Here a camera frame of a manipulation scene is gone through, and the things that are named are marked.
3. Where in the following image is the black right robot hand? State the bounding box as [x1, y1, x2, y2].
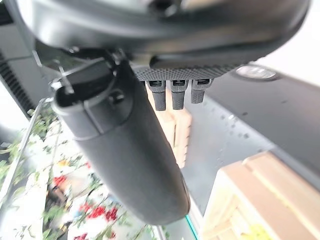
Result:
[4, 0, 311, 225]

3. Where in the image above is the light wooden slatted basket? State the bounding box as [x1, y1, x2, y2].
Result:
[201, 151, 320, 240]

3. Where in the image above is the light wooden crate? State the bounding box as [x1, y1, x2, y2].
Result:
[146, 86, 194, 169]

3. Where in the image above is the floral patterned tablecloth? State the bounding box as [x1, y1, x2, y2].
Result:
[0, 98, 173, 240]

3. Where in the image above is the round silver disc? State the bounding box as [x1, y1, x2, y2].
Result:
[231, 63, 279, 81]

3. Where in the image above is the yellow-green fruit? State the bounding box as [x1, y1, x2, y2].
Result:
[246, 223, 274, 240]

